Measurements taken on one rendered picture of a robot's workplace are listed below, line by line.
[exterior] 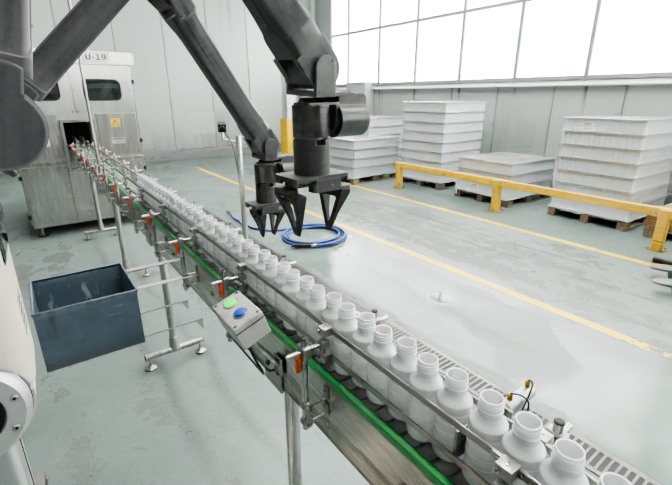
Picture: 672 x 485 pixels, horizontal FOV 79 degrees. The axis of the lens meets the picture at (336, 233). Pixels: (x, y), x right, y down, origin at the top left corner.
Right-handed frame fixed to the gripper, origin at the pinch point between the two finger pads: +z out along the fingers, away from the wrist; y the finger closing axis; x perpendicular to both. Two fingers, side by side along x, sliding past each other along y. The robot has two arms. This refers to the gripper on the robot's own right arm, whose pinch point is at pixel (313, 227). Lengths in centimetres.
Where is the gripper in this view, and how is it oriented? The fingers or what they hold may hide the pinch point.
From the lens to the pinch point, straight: 68.4
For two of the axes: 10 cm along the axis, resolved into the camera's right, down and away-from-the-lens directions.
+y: 8.0, -2.0, 5.7
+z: 0.1, 9.5, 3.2
